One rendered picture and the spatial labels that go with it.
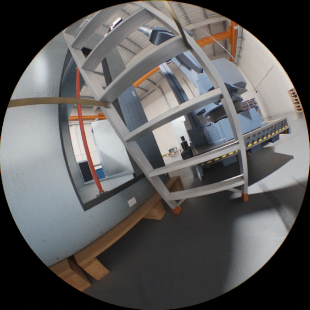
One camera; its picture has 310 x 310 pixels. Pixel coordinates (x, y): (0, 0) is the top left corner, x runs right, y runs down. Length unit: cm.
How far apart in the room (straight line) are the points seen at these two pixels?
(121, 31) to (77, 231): 97
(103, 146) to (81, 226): 455
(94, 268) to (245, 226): 78
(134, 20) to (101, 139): 488
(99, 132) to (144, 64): 490
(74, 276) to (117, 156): 478
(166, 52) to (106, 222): 88
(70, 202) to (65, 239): 22
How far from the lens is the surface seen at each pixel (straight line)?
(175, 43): 43
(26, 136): 72
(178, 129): 635
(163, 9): 844
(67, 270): 66
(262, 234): 62
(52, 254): 73
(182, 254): 61
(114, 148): 507
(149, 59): 43
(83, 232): 68
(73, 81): 339
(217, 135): 85
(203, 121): 183
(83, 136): 80
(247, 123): 90
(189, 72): 140
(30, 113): 80
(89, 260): 64
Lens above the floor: 50
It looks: level
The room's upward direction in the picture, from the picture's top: 21 degrees counter-clockwise
